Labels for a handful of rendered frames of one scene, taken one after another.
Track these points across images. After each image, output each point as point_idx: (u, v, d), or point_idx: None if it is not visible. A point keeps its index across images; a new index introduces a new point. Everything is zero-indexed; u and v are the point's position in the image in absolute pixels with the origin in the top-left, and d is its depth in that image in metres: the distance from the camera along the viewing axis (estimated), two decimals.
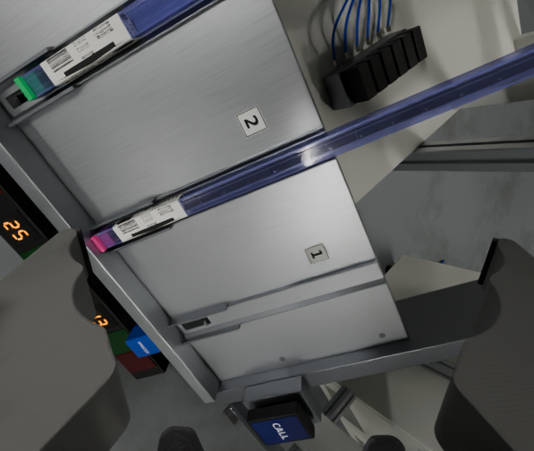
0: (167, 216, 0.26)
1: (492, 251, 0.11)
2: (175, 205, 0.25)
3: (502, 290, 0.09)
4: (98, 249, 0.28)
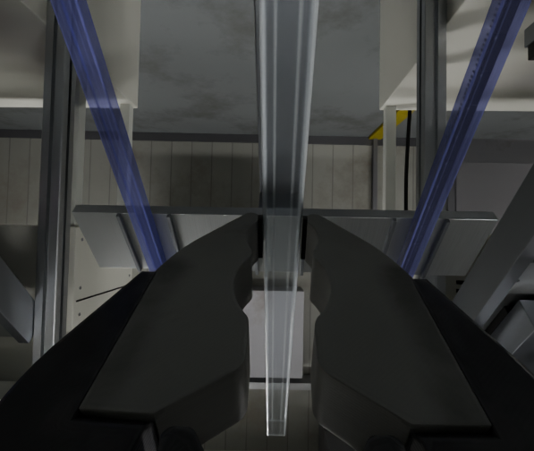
0: None
1: (305, 227, 0.12)
2: None
3: (325, 262, 0.10)
4: None
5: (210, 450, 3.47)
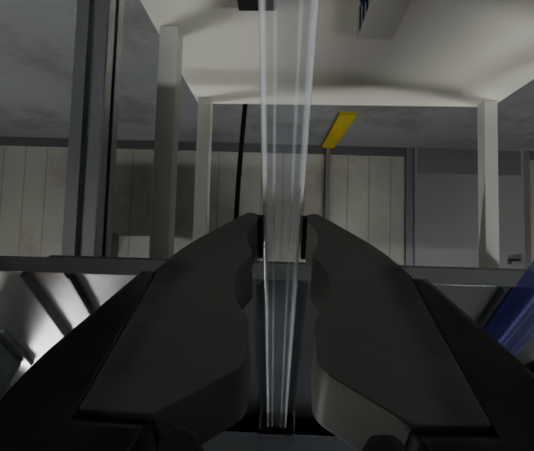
0: None
1: (305, 227, 0.12)
2: None
3: (325, 262, 0.10)
4: None
5: None
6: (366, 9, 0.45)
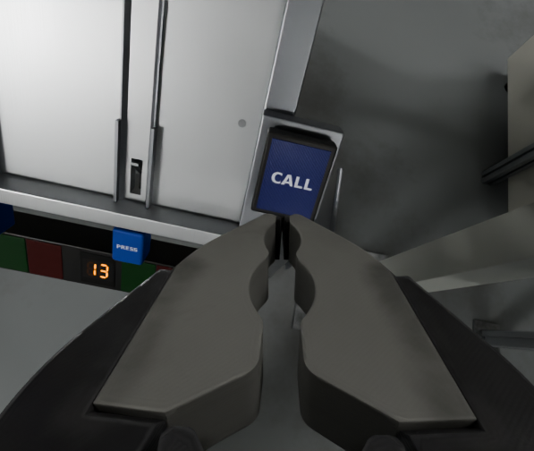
0: None
1: (287, 228, 0.12)
2: None
3: (309, 262, 0.10)
4: None
5: None
6: None
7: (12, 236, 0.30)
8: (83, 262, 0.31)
